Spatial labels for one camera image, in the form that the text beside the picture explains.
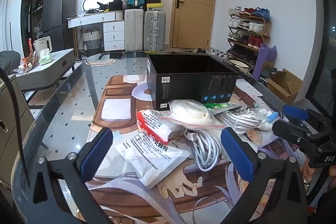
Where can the shoe rack with shoes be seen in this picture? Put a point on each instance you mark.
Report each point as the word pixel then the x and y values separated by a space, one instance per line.
pixel 249 27

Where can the white kettle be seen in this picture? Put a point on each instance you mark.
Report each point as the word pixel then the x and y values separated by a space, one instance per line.
pixel 41 44

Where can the dark grey fridge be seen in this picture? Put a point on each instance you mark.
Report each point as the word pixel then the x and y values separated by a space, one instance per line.
pixel 59 11

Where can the white enamel basin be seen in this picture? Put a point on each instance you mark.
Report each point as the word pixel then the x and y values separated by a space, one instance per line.
pixel 237 64

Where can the wooden shoe rack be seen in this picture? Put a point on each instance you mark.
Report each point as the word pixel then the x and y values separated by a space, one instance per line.
pixel 263 36

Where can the white and blue small bundle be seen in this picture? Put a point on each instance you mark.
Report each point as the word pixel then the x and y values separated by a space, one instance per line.
pixel 267 117

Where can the purple bag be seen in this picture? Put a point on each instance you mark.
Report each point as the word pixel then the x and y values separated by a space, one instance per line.
pixel 263 58

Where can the shoes on floor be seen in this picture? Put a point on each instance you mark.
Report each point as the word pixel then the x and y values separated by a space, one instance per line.
pixel 207 51

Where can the black cardboard box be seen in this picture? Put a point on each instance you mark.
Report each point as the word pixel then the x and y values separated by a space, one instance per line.
pixel 183 87

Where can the oval mirror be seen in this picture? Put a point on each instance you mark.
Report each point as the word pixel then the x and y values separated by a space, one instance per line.
pixel 90 2

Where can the open cardboard box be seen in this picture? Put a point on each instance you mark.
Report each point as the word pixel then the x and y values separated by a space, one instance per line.
pixel 284 85

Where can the person's right hand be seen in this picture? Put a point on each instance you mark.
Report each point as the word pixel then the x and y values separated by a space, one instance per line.
pixel 307 171

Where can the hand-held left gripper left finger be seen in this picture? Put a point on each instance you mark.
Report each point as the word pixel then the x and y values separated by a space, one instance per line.
pixel 96 154

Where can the printed table mat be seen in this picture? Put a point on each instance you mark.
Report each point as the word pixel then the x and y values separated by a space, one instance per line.
pixel 118 111

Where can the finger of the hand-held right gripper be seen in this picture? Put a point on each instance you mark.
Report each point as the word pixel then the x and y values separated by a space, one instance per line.
pixel 295 111
pixel 288 130

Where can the silver suitcase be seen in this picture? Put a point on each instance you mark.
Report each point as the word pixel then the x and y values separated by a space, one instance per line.
pixel 155 29

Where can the black bag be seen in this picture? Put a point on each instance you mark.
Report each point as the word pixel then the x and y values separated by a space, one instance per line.
pixel 115 5

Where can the grey side table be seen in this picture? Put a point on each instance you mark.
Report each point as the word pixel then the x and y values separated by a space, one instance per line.
pixel 52 69

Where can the white dressing table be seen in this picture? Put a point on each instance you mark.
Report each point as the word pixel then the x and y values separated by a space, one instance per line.
pixel 113 32

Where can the green white medicine packet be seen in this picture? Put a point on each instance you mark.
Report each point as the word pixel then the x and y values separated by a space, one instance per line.
pixel 218 106

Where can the dark jacket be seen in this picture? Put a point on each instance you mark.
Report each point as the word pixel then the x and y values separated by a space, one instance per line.
pixel 9 61

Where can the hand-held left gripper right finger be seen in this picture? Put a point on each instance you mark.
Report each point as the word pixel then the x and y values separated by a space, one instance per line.
pixel 237 157

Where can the beige cabinet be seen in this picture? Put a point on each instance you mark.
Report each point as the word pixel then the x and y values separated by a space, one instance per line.
pixel 10 121

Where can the round rug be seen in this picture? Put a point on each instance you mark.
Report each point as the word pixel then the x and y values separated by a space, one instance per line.
pixel 99 60

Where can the woven basket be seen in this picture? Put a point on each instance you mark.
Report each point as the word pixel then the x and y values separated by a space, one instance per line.
pixel 92 40

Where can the red snack bag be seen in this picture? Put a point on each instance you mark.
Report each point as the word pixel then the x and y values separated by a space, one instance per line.
pixel 29 57

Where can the white suitcase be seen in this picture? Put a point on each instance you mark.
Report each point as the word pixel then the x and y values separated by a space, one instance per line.
pixel 134 29

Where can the bagged striped socks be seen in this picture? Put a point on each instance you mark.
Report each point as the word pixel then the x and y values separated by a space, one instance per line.
pixel 241 119

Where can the green tissue pack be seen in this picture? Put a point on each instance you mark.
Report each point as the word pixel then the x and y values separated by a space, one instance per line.
pixel 45 58

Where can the yellow black box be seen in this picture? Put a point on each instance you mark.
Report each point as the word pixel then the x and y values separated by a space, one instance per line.
pixel 154 6

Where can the red white medicine packet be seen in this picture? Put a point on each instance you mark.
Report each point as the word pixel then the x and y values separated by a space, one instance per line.
pixel 155 124

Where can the wooden door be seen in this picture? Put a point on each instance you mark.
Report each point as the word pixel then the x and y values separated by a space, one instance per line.
pixel 194 3

